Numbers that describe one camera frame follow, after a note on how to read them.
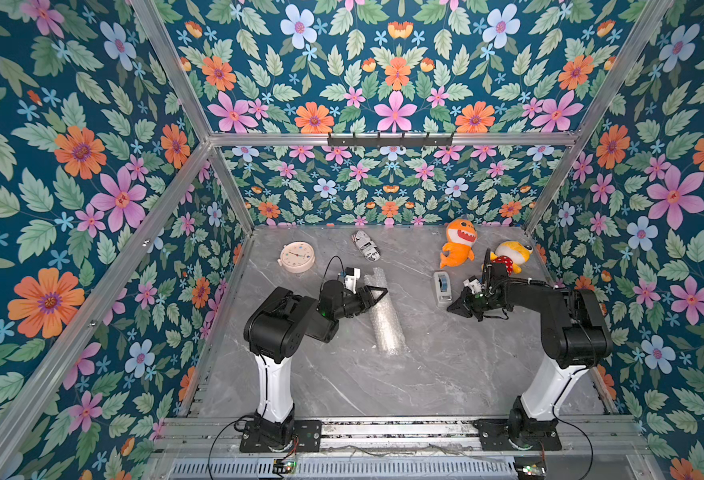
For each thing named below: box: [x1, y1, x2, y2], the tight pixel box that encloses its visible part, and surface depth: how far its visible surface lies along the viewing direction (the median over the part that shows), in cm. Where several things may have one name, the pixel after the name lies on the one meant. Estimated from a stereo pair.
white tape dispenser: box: [433, 271, 453, 306], surface depth 100 cm
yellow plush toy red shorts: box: [490, 241, 534, 276], surface depth 106 cm
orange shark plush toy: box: [439, 218, 478, 269], surface depth 110 cm
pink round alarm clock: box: [277, 241, 316, 273], surface depth 110 cm
